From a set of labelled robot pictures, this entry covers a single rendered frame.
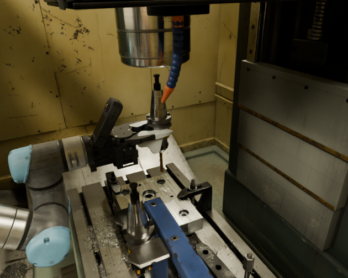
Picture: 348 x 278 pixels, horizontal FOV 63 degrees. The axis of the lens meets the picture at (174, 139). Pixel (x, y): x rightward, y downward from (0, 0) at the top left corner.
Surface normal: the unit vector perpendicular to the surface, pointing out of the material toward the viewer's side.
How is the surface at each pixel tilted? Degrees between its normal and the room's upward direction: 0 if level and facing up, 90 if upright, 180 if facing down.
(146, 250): 0
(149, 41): 90
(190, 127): 90
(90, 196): 0
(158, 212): 0
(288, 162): 90
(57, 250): 90
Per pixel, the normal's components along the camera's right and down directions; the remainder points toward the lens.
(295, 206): -0.91, 0.22
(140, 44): -0.27, 0.44
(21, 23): 0.42, 0.40
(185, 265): -0.03, -0.89
